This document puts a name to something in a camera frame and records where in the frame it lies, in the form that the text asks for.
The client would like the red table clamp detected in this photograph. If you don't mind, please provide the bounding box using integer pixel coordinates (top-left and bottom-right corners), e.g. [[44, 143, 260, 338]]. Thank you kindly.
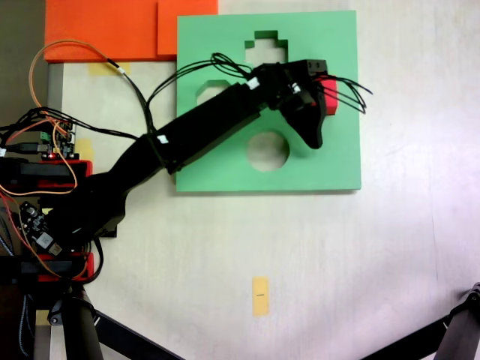
[[22, 251, 95, 282], [37, 159, 94, 188]]

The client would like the yellow tape strip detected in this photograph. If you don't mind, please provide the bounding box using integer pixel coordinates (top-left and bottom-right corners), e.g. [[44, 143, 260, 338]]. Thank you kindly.
[[76, 138, 93, 161], [251, 276, 271, 318], [88, 61, 131, 76]]

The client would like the thin black servo cable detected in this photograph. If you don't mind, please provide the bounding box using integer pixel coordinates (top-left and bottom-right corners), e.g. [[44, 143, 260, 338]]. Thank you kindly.
[[313, 76, 374, 114], [123, 52, 260, 138]]

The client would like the orange servo wire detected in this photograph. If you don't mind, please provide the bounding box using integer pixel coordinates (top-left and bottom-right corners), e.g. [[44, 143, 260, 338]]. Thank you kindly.
[[0, 108, 79, 197]]

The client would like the red square block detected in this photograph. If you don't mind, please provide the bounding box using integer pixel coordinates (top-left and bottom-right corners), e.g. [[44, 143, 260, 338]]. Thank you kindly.
[[321, 79, 341, 117]]

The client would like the small orange foam board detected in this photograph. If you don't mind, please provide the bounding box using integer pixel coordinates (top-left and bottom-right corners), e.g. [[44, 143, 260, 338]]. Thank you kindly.
[[157, 0, 219, 56]]

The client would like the long orange wire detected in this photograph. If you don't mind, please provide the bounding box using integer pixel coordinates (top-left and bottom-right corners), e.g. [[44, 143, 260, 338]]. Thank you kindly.
[[28, 39, 125, 125]]

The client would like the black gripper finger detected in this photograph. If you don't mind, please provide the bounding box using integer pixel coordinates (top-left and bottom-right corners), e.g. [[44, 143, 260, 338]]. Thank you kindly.
[[283, 80, 327, 150]]

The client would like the black usb plug cable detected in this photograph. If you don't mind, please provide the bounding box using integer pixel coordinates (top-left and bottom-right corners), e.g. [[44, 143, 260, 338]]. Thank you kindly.
[[0, 141, 49, 155]]

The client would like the green shape sorter board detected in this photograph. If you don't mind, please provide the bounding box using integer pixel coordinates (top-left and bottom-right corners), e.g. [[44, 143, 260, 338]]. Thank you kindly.
[[174, 10, 363, 195]]

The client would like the large orange foam board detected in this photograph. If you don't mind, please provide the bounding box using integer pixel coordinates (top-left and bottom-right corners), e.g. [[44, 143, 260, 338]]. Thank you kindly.
[[43, 0, 179, 64]]

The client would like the braided grey cable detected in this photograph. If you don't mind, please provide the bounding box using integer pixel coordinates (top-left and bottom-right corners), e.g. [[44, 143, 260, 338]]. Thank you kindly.
[[17, 294, 32, 357]]

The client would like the small black circuit board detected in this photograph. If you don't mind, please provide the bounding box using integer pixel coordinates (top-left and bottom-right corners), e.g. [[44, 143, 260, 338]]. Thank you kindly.
[[20, 200, 64, 260]]

